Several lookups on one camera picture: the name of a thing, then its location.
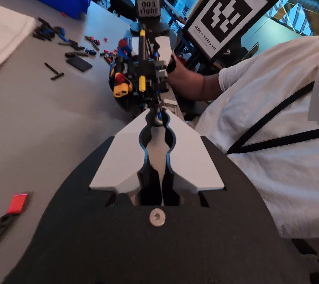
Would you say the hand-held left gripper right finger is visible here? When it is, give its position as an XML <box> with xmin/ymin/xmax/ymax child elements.
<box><xmin>161</xmin><ymin>109</ymin><xmax>225</xmax><ymax>206</ymax></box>

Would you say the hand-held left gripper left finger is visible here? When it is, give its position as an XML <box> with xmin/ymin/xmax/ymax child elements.
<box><xmin>89</xmin><ymin>108</ymin><xmax>161</xmax><ymax>206</ymax></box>

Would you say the black blue lego vehicle chassis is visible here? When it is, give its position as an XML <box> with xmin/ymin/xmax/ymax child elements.
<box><xmin>108</xmin><ymin>28</ymin><xmax>178</xmax><ymax>127</ymax></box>

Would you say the dark flat lego tile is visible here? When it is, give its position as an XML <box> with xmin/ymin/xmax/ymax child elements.
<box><xmin>65</xmin><ymin>56</ymin><xmax>93</xmax><ymax>73</ymax></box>

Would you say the pile of small coloured lego parts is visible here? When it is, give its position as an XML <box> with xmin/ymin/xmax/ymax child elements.
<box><xmin>32</xmin><ymin>17</ymin><xmax>119</xmax><ymax>65</ymax></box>

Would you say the black T-shaped lego axle piece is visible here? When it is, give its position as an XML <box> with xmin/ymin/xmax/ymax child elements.
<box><xmin>44</xmin><ymin>62</ymin><xmax>65</xmax><ymax>81</ymax></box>

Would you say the red lego bush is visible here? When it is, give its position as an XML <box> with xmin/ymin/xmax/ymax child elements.
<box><xmin>6</xmin><ymin>193</ymin><xmax>28</xmax><ymax>215</ymax></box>

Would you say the person's right hand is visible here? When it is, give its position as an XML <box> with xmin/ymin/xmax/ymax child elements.
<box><xmin>167</xmin><ymin>50</ymin><xmax>193</xmax><ymax>90</ymax></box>

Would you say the black office chair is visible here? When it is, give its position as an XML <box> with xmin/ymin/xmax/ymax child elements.
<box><xmin>101</xmin><ymin>0</ymin><xmax>136</xmax><ymax>18</ymax></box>

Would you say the black white marker board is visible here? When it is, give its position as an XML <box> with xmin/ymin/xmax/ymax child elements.
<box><xmin>182</xmin><ymin>0</ymin><xmax>281</xmax><ymax>62</ymax></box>

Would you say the person's white shirt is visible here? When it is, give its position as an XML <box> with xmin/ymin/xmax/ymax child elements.
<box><xmin>186</xmin><ymin>36</ymin><xmax>319</xmax><ymax>238</ymax></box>

